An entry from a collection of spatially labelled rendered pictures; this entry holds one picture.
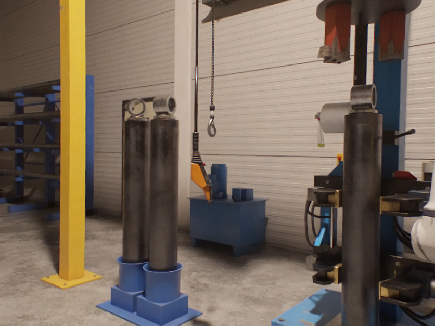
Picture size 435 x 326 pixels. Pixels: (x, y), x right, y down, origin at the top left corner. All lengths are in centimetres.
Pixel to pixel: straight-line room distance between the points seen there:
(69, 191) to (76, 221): 30
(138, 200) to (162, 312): 83
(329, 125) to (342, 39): 117
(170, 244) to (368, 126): 157
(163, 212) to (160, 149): 46
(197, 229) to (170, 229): 213
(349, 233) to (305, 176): 247
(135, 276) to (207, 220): 189
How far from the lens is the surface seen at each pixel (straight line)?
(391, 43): 264
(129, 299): 319
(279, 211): 509
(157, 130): 282
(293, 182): 495
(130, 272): 317
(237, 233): 458
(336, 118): 341
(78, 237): 395
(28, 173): 817
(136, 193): 306
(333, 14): 246
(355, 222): 244
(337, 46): 241
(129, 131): 306
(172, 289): 297
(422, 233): 164
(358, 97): 246
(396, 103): 287
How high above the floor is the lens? 125
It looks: 1 degrees down
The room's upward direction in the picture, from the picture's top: 1 degrees clockwise
